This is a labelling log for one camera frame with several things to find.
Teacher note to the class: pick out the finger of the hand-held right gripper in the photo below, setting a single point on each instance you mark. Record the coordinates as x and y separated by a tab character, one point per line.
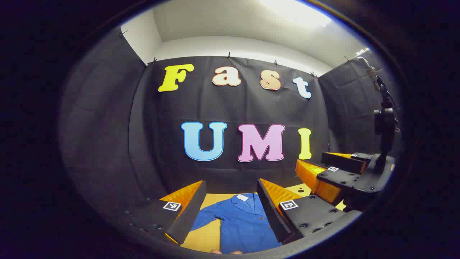
341	163
337	178

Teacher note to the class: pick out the blue shirt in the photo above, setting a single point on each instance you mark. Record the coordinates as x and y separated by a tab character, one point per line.
240	223

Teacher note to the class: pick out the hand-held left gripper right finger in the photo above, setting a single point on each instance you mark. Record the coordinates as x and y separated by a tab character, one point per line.
269	212

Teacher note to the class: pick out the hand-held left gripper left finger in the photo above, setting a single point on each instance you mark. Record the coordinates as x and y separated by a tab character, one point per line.
190	216

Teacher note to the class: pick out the row of small backdrop clips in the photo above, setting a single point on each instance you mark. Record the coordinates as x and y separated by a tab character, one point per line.
229	55

